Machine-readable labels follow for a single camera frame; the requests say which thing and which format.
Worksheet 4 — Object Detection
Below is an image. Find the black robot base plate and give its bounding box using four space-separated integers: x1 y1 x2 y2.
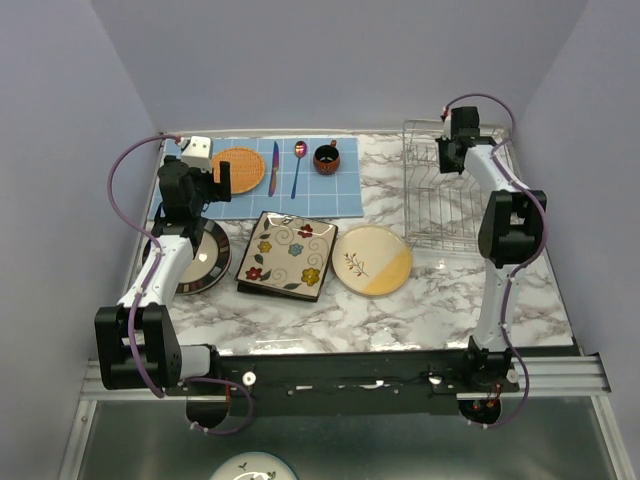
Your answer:
161 347 519 417

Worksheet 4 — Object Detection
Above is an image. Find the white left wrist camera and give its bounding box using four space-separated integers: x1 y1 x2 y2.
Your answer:
179 136 213 173

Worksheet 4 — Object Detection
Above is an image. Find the yellow round plate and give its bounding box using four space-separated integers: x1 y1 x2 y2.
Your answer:
331 224 413 297

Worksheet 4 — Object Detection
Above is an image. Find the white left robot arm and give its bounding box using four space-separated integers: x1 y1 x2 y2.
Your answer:
94 157 231 397

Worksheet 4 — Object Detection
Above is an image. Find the dark olive round plate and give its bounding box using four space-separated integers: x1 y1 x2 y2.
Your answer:
141 218 233 297

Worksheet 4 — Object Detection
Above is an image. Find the wire dish rack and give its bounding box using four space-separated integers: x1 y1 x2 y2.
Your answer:
402 119 487 254

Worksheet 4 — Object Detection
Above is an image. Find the woven wicker round trivet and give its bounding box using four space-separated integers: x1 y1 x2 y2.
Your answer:
211 147 266 195

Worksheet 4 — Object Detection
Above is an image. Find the iridescent spoon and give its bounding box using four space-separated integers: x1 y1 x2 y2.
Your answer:
290 140 308 199

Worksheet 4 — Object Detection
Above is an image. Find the blue grid placemat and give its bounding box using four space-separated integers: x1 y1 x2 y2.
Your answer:
147 137 365 221

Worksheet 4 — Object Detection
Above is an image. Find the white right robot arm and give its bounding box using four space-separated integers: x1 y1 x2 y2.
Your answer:
436 106 547 392

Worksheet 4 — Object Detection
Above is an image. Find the white floral plate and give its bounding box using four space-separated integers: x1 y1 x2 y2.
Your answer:
210 452 298 480

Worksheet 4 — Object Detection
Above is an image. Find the orange black mug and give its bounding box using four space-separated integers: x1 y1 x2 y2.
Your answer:
313 139 341 175

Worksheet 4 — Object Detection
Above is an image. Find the iridescent knife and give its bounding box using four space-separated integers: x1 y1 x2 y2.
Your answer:
268 141 280 197

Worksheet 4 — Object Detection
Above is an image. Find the cream square dark-rimmed plate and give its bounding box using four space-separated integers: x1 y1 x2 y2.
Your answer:
235 211 338 302

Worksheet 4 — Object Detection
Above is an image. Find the aluminium frame rail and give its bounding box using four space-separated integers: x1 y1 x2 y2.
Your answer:
80 355 611 401

